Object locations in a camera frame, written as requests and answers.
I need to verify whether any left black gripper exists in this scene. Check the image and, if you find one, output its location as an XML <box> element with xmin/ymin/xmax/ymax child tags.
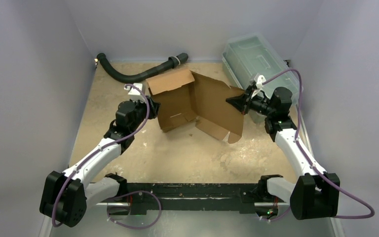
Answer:
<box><xmin>130</xmin><ymin>95</ymin><xmax>159</xmax><ymax>133</ymax></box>

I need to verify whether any brown cardboard box sheet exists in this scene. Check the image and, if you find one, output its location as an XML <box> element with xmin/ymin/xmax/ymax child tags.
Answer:
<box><xmin>146</xmin><ymin>68</ymin><xmax>244</xmax><ymax>144</ymax></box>

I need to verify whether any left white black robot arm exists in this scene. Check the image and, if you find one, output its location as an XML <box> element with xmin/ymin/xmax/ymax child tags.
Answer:
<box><xmin>39</xmin><ymin>96</ymin><xmax>161</xmax><ymax>227</ymax></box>

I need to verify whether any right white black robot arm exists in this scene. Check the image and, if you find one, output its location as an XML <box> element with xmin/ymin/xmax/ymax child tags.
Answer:
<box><xmin>226</xmin><ymin>85</ymin><xmax>340</xmax><ymax>220</ymax></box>

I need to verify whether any clear plastic storage bin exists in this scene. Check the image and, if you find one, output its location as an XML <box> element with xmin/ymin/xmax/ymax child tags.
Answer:
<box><xmin>222</xmin><ymin>34</ymin><xmax>300</xmax><ymax>124</ymax></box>

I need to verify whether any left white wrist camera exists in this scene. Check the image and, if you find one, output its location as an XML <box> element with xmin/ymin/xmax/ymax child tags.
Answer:
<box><xmin>124</xmin><ymin>83</ymin><xmax>145</xmax><ymax>98</ymax></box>

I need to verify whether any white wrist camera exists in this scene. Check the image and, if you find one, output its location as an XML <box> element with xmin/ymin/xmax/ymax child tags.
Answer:
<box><xmin>124</xmin><ymin>83</ymin><xmax>145</xmax><ymax>98</ymax></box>
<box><xmin>250</xmin><ymin>73</ymin><xmax>266</xmax><ymax>98</ymax></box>

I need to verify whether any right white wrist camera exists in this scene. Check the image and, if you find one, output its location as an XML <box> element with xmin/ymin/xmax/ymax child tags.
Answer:
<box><xmin>250</xmin><ymin>73</ymin><xmax>266</xmax><ymax>98</ymax></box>

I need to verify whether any black corrugated hose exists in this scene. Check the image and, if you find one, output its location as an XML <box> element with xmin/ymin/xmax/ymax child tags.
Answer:
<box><xmin>96</xmin><ymin>52</ymin><xmax>189</xmax><ymax>84</ymax></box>

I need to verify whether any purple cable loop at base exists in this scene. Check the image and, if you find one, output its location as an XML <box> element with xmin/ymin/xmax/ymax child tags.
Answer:
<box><xmin>106</xmin><ymin>189</ymin><xmax>164</xmax><ymax>230</ymax></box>

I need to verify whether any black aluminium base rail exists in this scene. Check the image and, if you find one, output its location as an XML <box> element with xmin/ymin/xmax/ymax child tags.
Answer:
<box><xmin>99</xmin><ymin>181</ymin><xmax>290</xmax><ymax>215</ymax></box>

